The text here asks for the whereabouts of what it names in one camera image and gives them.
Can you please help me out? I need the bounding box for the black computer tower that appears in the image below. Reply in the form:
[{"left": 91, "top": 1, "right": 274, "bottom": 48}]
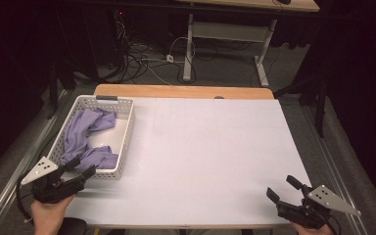
[{"left": 81, "top": 6, "right": 125, "bottom": 68}]

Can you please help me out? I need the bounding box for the person's left hand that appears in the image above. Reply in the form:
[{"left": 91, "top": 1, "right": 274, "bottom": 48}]
[{"left": 29, "top": 194, "right": 76, "bottom": 235}]

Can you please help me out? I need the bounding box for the light wooden desk top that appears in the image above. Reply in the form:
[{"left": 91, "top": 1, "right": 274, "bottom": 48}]
[{"left": 175, "top": 0, "right": 321, "bottom": 14}]

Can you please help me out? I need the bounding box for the silver metal rail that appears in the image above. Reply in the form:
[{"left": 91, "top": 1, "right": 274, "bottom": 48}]
[
  {"left": 0, "top": 88, "right": 69, "bottom": 235},
  {"left": 302, "top": 103, "right": 369, "bottom": 235}
]

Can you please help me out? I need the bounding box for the person's right hand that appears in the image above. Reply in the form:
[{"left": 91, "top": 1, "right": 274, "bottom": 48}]
[{"left": 289, "top": 220, "right": 336, "bottom": 235}]

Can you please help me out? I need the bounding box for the black chair seat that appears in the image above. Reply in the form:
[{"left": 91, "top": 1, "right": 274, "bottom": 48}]
[{"left": 57, "top": 216, "right": 89, "bottom": 235}]

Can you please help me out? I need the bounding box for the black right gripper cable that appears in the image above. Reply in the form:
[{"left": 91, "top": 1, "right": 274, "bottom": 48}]
[{"left": 326, "top": 214, "right": 343, "bottom": 235}]

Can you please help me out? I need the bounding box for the white cable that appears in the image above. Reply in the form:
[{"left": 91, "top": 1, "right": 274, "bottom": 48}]
[{"left": 141, "top": 36, "right": 197, "bottom": 86}]

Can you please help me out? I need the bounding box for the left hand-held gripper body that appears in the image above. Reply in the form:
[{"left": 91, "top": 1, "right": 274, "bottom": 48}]
[{"left": 20, "top": 156, "right": 86, "bottom": 205}]

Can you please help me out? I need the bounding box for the white table cover sheet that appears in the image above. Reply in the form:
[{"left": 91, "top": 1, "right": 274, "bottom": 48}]
[{"left": 63, "top": 97, "right": 312, "bottom": 227}]

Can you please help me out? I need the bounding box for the white perforated plastic basket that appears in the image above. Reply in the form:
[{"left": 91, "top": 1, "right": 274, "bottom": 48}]
[{"left": 47, "top": 94, "right": 135, "bottom": 180}]

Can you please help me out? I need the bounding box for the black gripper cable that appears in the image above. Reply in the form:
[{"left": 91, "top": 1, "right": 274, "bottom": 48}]
[
  {"left": 326, "top": 214, "right": 343, "bottom": 235},
  {"left": 15, "top": 177, "right": 35, "bottom": 223}
]

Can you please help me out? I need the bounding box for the black metal stand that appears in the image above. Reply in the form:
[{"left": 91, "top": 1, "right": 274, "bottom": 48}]
[{"left": 45, "top": 62, "right": 76, "bottom": 120}]

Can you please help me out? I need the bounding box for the white metal desk frame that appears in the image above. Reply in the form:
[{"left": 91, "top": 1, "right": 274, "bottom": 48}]
[{"left": 182, "top": 13, "right": 278, "bottom": 88}]

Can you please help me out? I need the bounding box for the tangle of black cables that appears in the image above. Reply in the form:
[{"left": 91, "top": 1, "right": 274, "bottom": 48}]
[{"left": 109, "top": 9, "right": 199, "bottom": 85}]

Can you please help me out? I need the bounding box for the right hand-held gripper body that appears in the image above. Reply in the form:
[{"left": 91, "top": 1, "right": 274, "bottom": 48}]
[{"left": 275, "top": 184, "right": 362, "bottom": 230}]

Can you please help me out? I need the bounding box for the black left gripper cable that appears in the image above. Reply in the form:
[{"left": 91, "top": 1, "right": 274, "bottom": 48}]
[{"left": 15, "top": 177, "right": 35, "bottom": 223}]

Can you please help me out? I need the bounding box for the purple garment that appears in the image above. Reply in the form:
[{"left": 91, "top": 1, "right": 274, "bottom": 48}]
[{"left": 60, "top": 108, "right": 119, "bottom": 170}]

